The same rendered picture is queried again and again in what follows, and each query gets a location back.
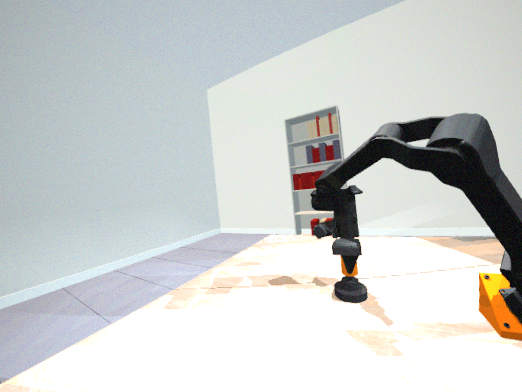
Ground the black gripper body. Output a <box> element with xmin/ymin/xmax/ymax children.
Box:
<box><xmin>332</xmin><ymin>212</ymin><xmax>362</xmax><ymax>256</ymax></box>

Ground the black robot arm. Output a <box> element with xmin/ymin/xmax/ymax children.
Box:
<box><xmin>310</xmin><ymin>113</ymin><xmax>522</xmax><ymax>324</ymax></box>

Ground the dark grey round pedestal with short shaft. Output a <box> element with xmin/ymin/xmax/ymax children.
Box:
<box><xmin>334</xmin><ymin>276</ymin><xmax>368</xmax><ymax>304</ymax></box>

